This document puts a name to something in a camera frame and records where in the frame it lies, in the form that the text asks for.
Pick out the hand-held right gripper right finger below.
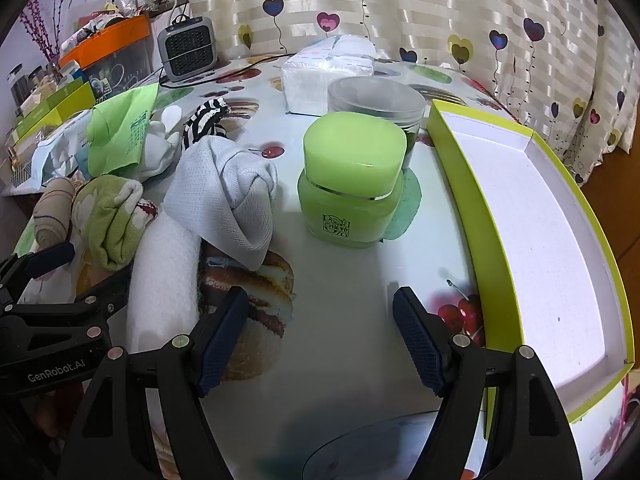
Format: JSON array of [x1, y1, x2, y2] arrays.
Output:
[[392, 286, 583, 480]]

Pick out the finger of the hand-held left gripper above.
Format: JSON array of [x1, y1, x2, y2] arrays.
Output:
[[0, 241, 76, 301], [15, 270, 133, 341]]

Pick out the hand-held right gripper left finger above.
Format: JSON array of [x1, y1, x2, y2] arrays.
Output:
[[60, 286, 251, 480]]

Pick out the beige towel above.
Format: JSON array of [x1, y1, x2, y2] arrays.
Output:
[[32, 176, 77, 251]]

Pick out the green rabbit print towel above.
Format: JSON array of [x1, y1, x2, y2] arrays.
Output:
[[71, 176, 158, 273]]

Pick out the white waffle towel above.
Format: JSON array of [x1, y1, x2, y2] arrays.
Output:
[[125, 210, 206, 356]]

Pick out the green plastic bag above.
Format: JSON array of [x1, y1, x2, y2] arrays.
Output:
[[86, 83, 160, 178]]

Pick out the grey white cloth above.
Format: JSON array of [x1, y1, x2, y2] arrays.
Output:
[[162, 136, 278, 268]]

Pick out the white glove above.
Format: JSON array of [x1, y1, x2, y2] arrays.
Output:
[[135, 105, 185, 181]]

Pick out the green-edged white box tray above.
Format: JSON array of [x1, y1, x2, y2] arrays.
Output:
[[425, 99, 636, 426]]

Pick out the black white striped sock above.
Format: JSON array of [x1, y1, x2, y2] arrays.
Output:
[[181, 97, 230, 151]]

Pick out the chevron pattern box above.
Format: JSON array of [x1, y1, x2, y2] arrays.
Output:
[[7, 160, 37, 187]]

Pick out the food print tablecloth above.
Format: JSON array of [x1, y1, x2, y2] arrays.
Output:
[[0, 55, 640, 480]]

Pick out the face mask package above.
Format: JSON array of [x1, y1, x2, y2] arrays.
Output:
[[31, 110, 96, 191]]

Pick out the lime green boxes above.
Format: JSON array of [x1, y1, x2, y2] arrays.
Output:
[[12, 80, 96, 143]]

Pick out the green jar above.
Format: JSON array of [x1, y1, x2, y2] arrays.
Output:
[[296, 112, 407, 251]]

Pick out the glass jar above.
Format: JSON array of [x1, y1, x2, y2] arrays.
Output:
[[7, 64, 31, 106]]

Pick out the purple dried branches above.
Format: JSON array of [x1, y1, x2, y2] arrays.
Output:
[[20, 0, 63, 63]]

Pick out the orange lidded storage bin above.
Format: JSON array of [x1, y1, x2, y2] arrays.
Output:
[[59, 14, 152, 86]]

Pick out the wooden cabinet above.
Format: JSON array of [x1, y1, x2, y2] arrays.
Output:
[[582, 150, 640, 271]]

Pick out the grey desk heater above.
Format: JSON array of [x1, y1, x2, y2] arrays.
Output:
[[157, 16, 219, 83]]

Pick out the white tissue pack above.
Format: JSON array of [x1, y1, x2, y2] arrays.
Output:
[[280, 35, 378, 113]]

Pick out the heart print curtain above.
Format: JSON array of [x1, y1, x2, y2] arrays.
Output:
[[182, 0, 633, 186]]

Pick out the black heater cable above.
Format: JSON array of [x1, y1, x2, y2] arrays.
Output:
[[159, 52, 296, 87]]

